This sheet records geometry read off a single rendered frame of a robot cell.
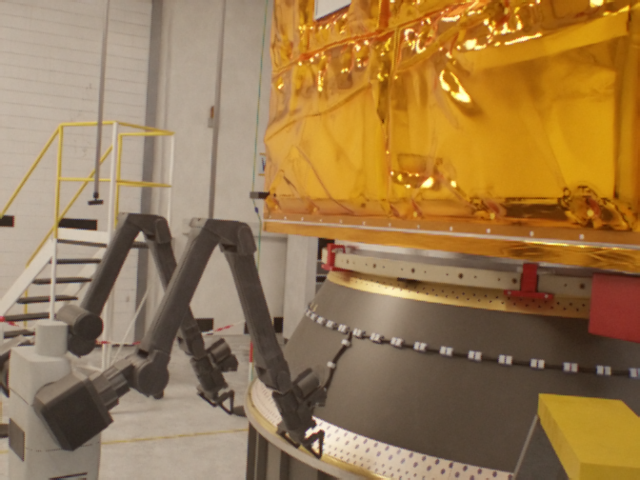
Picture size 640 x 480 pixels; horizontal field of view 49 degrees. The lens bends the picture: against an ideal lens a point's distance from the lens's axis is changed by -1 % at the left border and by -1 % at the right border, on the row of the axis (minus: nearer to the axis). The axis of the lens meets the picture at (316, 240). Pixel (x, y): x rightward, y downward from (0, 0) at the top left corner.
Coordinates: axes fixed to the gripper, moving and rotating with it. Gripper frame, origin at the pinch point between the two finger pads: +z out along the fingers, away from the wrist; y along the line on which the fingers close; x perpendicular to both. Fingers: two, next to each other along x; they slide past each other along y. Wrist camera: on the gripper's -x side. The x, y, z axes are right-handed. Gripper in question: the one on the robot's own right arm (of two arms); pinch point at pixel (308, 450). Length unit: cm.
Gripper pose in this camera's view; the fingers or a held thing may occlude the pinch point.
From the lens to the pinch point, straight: 195.7
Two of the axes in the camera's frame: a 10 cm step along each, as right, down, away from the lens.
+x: -7.2, 4.7, -5.1
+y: -6.1, -0.6, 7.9
